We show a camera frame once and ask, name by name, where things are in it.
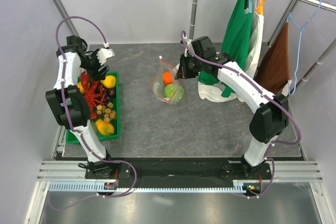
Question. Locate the yellow lemon toy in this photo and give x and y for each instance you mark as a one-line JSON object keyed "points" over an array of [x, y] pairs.
{"points": [[109, 82]]}

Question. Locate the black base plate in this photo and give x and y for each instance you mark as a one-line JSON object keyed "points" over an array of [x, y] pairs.
{"points": [[178, 173]]}

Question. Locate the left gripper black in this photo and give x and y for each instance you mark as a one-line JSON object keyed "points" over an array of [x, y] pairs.
{"points": [[94, 74]]}

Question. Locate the white garment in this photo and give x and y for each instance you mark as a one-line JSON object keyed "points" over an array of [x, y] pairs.
{"points": [[254, 44]]}

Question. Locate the clear zip top bag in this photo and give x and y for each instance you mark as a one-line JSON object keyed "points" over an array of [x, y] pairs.
{"points": [[164, 85]]}

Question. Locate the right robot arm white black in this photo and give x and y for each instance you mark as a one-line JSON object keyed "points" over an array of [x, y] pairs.
{"points": [[270, 111]]}

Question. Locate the blue wire hanger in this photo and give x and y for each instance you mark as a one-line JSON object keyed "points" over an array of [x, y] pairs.
{"points": [[292, 90]]}

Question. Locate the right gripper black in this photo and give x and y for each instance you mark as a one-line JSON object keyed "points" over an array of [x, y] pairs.
{"points": [[182, 73]]}

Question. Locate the green plastic tray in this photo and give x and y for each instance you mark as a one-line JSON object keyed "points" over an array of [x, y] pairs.
{"points": [[116, 101]]}

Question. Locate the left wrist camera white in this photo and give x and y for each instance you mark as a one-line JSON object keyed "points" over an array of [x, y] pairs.
{"points": [[104, 54]]}

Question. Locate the metal clothes rack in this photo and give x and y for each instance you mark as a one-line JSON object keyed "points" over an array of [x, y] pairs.
{"points": [[191, 24]]}

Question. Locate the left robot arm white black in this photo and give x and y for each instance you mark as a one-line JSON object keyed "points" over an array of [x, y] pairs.
{"points": [[67, 103]]}

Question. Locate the green shirt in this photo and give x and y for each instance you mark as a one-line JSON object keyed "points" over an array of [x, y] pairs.
{"points": [[236, 44]]}

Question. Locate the slotted cable duct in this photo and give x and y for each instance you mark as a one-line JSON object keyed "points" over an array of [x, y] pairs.
{"points": [[103, 187]]}

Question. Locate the green cabbage toy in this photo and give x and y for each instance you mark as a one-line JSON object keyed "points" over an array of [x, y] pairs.
{"points": [[174, 92]]}

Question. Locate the brown longan cluster toy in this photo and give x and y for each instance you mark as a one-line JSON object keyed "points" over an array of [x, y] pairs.
{"points": [[106, 112]]}

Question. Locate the yellow green mango toy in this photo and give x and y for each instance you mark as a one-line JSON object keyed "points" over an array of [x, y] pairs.
{"points": [[104, 128]]}

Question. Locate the orange fruit toy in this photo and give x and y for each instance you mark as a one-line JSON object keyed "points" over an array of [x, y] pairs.
{"points": [[167, 78]]}

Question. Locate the brown towel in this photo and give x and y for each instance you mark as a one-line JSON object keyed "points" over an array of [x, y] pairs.
{"points": [[274, 70]]}

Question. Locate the red lobster toy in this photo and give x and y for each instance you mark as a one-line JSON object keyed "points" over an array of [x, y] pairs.
{"points": [[94, 94]]}

